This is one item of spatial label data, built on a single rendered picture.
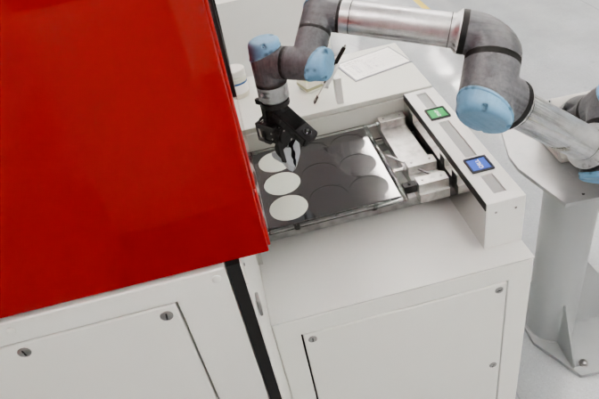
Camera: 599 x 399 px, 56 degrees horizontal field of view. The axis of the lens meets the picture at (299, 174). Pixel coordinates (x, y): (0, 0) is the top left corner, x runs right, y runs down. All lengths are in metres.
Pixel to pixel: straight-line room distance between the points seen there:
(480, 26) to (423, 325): 0.70
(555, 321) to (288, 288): 1.12
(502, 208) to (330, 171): 0.47
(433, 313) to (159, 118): 0.91
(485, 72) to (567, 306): 1.14
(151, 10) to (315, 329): 0.89
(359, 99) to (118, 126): 1.10
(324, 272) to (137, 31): 0.86
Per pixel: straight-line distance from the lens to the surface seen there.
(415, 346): 1.50
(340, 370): 1.49
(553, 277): 2.04
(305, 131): 1.33
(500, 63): 1.22
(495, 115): 1.20
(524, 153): 1.73
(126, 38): 0.69
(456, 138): 1.54
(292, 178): 1.55
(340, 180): 1.51
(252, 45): 1.29
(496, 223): 1.38
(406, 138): 1.69
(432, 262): 1.39
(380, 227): 1.48
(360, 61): 1.94
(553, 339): 2.28
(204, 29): 0.68
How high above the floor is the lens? 1.82
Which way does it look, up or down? 36 degrees down
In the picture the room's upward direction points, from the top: 11 degrees counter-clockwise
